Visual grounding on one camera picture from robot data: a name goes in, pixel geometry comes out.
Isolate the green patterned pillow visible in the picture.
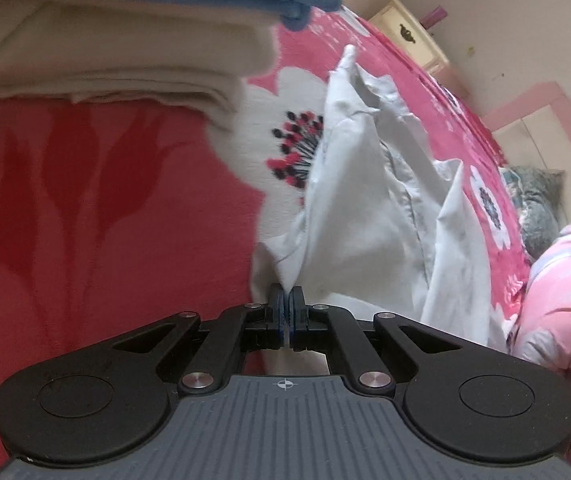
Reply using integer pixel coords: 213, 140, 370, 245
500, 166, 565, 262

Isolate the pink white headboard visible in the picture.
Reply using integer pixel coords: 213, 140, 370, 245
483, 82, 571, 223

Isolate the folded cream garments stack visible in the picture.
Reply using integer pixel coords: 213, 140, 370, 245
0, 0, 279, 129

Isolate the white button shirt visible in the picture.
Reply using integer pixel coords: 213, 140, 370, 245
250, 47, 507, 351

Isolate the cream wooden nightstand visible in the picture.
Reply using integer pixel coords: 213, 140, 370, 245
369, 0, 449, 75

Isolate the pink floral bed blanket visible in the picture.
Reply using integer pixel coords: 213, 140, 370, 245
0, 5, 532, 480

